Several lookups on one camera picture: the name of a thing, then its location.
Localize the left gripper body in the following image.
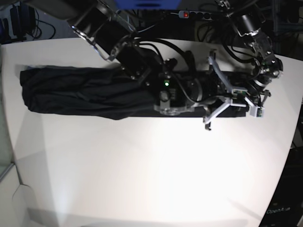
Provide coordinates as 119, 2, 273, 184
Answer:
245, 82, 271, 118

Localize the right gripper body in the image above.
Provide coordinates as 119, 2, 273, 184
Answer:
201, 49, 248, 131

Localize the dark long-sleeve T-shirt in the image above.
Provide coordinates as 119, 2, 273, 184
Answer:
20, 64, 248, 120

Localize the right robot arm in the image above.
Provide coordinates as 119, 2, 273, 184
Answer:
20, 0, 249, 129

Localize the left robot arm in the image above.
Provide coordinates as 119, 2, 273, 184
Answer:
215, 0, 283, 117

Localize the white power strip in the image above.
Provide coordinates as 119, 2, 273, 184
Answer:
177, 10, 220, 21

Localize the black OpenArm case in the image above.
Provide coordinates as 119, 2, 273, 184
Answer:
260, 147, 303, 227

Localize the blue plastic box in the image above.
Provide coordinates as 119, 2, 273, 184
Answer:
115, 0, 181, 10

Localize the black device on stand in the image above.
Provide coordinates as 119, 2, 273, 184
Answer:
0, 3, 36, 44

